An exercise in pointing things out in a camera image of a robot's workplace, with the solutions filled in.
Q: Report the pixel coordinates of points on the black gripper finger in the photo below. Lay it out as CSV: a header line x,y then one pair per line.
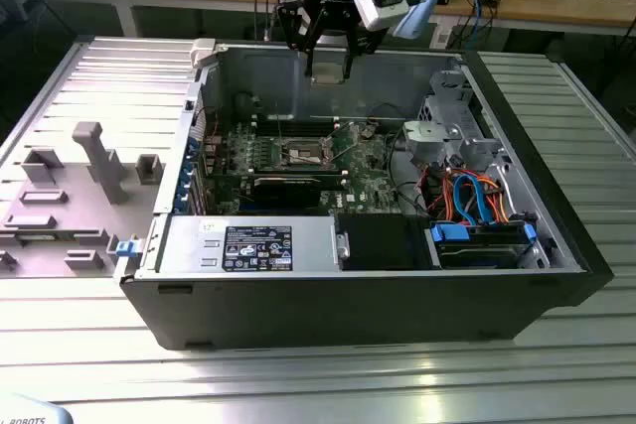
x,y
359,37
298,22

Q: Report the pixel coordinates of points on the silver CPU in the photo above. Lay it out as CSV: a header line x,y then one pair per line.
x,y
328,74

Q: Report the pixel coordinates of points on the CPU socket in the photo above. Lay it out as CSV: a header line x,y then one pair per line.
x,y
304,156

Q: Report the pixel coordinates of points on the silver drive cage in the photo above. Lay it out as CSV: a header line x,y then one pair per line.
x,y
427,136

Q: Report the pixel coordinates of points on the green motherboard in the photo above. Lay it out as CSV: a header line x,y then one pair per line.
x,y
367,181

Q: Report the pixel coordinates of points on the black graphics card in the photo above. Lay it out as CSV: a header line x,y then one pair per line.
x,y
285,190

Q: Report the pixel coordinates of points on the black fan shroud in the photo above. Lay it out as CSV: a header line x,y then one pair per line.
x,y
377,240

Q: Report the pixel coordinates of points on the hard disk in blue carrier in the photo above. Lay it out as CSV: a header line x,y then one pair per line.
x,y
449,234

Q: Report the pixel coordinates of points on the grey power supply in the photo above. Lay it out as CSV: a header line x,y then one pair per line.
x,y
189,245

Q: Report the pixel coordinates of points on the black open PC case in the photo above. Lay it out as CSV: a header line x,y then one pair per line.
x,y
323,310

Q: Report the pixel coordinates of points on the blue case latch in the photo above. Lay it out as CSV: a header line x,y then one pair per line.
x,y
126,248

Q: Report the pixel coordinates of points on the grey parts rack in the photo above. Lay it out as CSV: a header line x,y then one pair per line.
x,y
59,215

